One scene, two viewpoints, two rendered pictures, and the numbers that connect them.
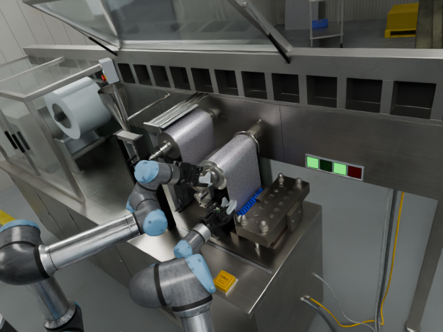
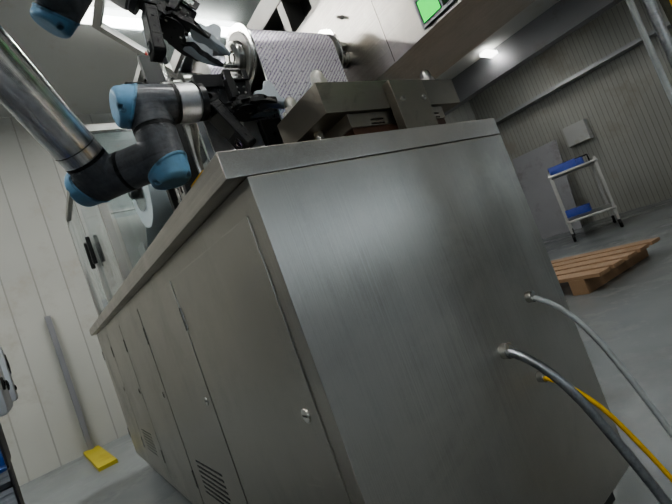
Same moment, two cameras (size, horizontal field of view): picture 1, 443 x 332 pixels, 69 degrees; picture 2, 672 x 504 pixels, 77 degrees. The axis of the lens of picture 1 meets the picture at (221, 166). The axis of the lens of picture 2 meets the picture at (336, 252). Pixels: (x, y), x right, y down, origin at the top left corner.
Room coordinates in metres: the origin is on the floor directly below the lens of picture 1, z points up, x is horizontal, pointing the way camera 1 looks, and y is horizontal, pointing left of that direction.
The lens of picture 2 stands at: (0.17, -0.17, 0.69)
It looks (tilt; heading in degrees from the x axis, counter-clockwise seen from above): 3 degrees up; 9
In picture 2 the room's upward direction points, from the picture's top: 20 degrees counter-clockwise
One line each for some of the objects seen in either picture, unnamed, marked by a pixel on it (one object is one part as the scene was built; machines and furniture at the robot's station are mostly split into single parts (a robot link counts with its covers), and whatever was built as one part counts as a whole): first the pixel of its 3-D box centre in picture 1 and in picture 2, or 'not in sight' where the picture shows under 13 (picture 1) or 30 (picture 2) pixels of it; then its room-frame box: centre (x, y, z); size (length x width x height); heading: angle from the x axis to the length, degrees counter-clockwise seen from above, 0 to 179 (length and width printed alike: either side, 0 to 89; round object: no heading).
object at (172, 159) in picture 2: not in sight; (155, 159); (0.89, 0.21, 1.01); 0.11 x 0.08 x 0.11; 94
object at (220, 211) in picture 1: (213, 219); (223, 98); (1.00, 0.08, 1.12); 0.12 x 0.08 x 0.09; 135
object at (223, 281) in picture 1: (223, 280); not in sight; (0.85, 0.09, 0.91); 0.07 x 0.07 x 0.02; 45
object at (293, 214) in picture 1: (295, 217); (412, 105); (1.06, -0.27, 0.96); 0.10 x 0.03 x 0.11; 135
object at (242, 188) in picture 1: (245, 186); (315, 96); (1.17, -0.09, 1.11); 0.23 x 0.01 x 0.18; 135
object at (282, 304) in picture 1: (142, 228); (238, 379); (1.82, 0.68, 0.43); 2.52 x 0.64 x 0.86; 45
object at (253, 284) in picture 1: (118, 182); (198, 277); (1.81, 0.69, 0.88); 2.52 x 0.66 x 0.04; 45
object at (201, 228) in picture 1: (201, 232); (186, 104); (0.95, 0.14, 1.11); 0.08 x 0.05 x 0.08; 45
